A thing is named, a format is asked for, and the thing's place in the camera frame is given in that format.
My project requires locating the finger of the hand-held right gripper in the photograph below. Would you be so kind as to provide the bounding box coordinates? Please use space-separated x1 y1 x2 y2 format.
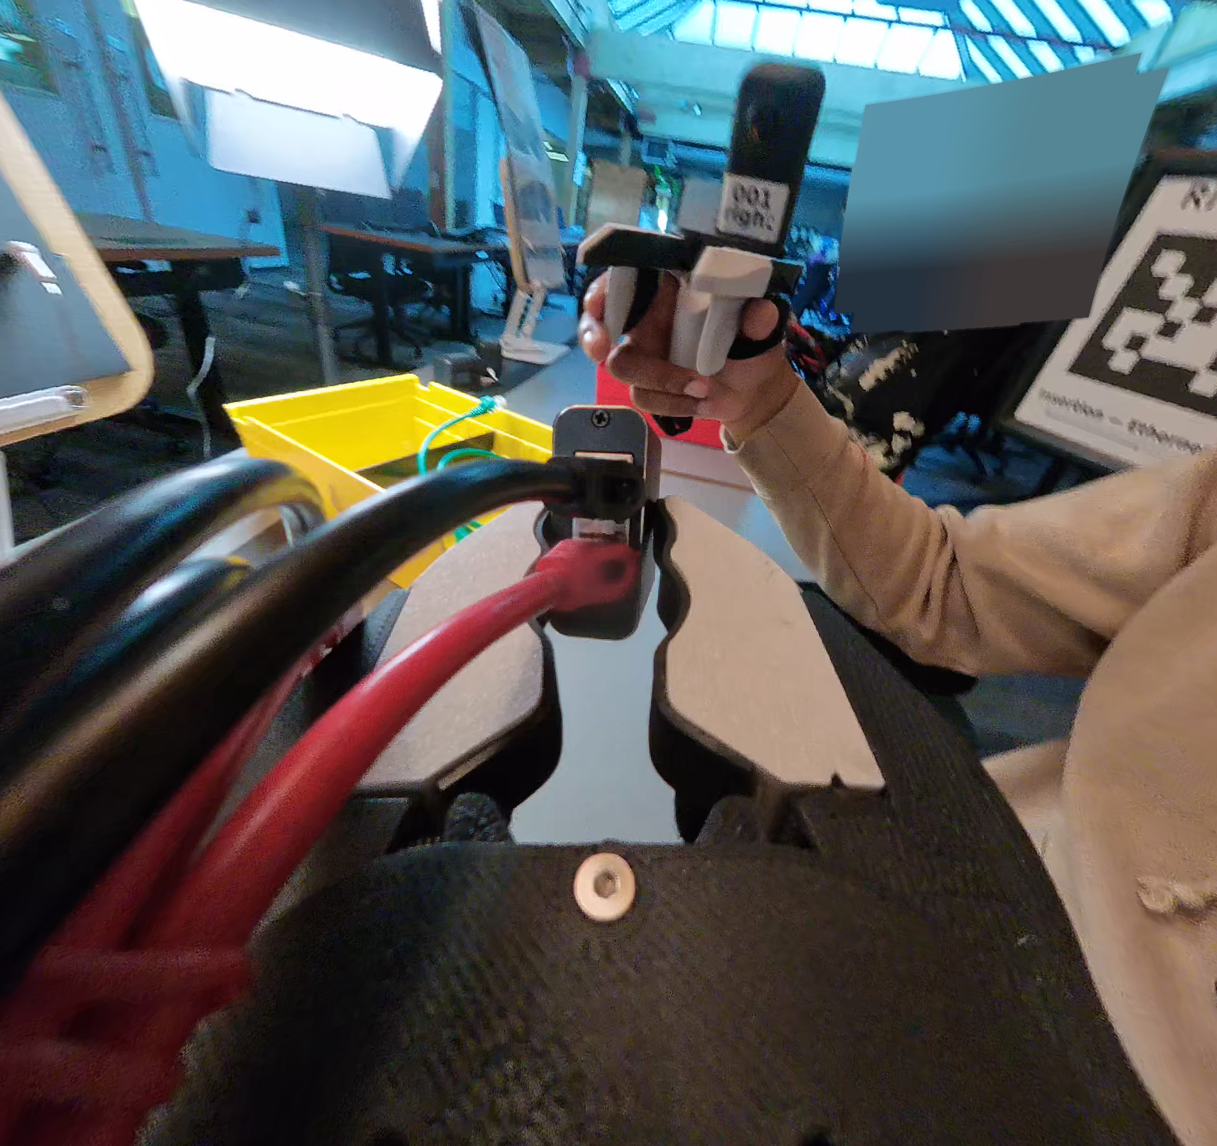
693 247 773 379
668 275 712 369

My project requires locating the black framed marker poster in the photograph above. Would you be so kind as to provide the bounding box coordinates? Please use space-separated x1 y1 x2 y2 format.
1011 150 1217 475

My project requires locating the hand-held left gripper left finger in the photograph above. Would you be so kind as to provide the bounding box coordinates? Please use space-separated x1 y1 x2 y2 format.
356 505 566 813

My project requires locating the green ethernet cable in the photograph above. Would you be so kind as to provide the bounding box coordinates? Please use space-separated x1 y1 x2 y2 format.
417 394 510 543

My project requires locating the red ethernet cable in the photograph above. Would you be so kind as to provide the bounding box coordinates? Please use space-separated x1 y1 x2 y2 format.
0 538 641 1146

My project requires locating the black ethernet cable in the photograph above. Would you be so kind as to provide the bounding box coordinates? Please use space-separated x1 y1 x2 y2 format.
0 457 650 981

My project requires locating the white light panel on stand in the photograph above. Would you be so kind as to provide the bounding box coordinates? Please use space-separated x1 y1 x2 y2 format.
122 0 455 386

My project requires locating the black office chair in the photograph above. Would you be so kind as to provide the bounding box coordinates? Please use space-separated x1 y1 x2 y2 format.
328 247 429 363

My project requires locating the picture board on white stand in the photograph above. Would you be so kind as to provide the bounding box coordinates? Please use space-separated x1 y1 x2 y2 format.
470 3 576 368

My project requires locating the person's right hand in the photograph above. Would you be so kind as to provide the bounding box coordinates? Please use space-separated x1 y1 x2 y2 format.
576 269 801 440

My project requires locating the person's right forearm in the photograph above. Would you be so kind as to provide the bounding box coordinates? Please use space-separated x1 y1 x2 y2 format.
721 376 1217 683

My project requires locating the wood-edged desk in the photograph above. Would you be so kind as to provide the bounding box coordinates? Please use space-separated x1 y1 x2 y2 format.
318 223 510 368
81 213 284 434

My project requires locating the small black box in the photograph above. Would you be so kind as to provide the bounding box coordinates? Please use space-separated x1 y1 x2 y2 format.
432 350 503 391

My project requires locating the red plastic bin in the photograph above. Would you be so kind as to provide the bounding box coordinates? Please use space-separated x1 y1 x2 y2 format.
595 361 726 452

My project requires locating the black ethernet adapter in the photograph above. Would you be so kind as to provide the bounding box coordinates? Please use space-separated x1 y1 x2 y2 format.
549 406 663 641

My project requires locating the yellow plastic bin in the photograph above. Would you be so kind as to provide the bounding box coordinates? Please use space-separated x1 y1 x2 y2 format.
224 373 559 592

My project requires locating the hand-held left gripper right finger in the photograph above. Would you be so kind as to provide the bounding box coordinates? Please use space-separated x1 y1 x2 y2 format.
646 496 887 838

